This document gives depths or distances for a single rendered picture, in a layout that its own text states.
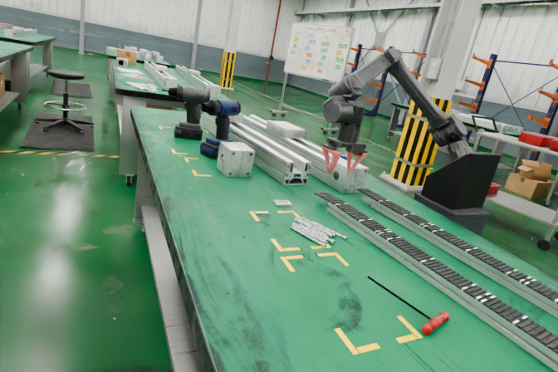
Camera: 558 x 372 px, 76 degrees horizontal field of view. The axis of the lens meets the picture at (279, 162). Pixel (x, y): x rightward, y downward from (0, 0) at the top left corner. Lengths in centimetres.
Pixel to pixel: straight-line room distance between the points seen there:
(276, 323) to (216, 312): 10
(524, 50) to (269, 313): 946
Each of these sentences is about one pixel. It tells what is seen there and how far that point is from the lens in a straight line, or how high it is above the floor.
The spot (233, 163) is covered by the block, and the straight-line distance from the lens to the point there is 119.
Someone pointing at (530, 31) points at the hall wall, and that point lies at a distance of 991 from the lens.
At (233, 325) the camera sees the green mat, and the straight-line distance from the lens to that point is 61.
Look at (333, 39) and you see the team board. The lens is 704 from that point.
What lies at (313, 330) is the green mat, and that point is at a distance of 64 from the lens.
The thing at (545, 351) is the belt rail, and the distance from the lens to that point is 82.
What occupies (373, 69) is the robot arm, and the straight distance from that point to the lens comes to 124.
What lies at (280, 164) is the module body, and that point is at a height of 84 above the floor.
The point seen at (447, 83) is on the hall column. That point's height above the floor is 128.
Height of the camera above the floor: 118
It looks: 16 degrees down
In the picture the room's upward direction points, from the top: 11 degrees clockwise
